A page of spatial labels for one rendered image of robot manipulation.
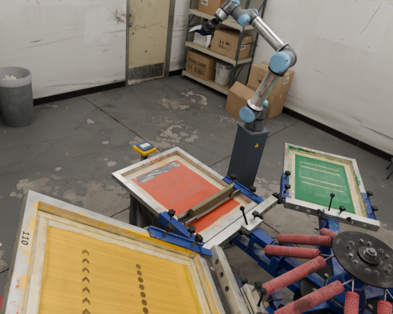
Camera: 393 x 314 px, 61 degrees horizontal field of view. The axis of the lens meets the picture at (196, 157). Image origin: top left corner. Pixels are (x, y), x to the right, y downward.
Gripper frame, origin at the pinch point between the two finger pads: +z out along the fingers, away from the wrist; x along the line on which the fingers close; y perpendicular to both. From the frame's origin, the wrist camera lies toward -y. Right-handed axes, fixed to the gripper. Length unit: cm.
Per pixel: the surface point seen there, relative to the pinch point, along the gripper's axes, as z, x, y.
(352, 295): 17, -127, -110
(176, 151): 67, -43, 8
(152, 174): 80, -42, -21
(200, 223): 66, -81, -54
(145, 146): 81, -24, 8
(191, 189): 66, -67, -26
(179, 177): 70, -57, -18
